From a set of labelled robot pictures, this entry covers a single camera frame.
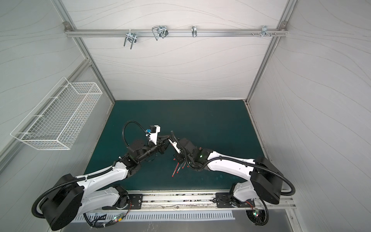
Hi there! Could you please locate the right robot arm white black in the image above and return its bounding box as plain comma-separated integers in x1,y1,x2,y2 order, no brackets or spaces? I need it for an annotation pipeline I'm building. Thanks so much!
169,137,296,207

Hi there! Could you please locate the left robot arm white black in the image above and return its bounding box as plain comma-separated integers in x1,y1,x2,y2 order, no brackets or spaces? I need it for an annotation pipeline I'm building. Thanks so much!
31,136,170,231

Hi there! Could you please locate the green table mat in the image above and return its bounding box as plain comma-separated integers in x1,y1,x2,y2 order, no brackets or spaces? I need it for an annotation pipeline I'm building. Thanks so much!
86,100,263,190

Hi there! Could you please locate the metal U-bolt clamp left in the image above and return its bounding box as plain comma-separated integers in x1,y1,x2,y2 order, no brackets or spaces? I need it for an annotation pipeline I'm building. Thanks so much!
124,31,137,49

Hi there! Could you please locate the metal u-bolt clamp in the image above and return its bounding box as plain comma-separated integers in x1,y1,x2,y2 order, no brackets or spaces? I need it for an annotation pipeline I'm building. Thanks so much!
124,31,137,49
152,25,169,41

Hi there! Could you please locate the metal U-bolt clamp middle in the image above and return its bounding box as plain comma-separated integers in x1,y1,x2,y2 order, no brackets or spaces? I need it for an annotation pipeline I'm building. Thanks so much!
152,25,169,41

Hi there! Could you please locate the metal bolt clamp right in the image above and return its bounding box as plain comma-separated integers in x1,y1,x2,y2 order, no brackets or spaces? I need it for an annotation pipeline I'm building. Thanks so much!
251,26,277,38

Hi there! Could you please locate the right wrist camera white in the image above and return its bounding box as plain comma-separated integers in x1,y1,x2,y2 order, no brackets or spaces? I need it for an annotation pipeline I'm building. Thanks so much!
169,139,181,154

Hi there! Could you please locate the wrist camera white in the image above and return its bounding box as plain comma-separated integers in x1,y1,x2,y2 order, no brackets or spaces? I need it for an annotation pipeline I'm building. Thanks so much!
146,125,160,145
169,139,181,154

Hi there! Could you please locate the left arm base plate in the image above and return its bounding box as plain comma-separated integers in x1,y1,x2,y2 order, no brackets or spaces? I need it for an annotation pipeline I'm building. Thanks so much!
102,194,143,210

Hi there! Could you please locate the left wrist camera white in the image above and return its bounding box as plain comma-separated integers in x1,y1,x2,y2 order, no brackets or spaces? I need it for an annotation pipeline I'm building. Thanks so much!
146,125,160,145

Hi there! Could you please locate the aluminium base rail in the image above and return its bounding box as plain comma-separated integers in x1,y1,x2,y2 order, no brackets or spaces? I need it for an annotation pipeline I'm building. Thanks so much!
88,189,297,213

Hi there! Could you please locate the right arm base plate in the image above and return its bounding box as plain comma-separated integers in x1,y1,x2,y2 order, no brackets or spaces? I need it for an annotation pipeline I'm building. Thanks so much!
212,192,255,208

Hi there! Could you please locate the left base cable bundle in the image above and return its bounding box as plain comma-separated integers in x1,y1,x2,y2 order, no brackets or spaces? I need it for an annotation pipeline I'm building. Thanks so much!
82,200,132,229

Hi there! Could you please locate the white slotted cable duct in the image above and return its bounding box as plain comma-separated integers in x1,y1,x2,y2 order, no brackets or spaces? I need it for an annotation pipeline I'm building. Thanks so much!
72,210,235,223

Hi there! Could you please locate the white wire basket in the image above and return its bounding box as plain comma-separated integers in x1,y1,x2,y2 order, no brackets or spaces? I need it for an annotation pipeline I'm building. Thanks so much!
10,77,102,150

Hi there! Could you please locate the right base cable loop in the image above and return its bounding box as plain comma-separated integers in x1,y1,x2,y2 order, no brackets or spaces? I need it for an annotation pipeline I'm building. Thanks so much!
245,197,270,226

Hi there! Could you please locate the aluminium crossbar rail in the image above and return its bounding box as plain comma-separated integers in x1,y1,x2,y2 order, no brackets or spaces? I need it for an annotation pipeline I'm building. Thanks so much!
65,28,288,38

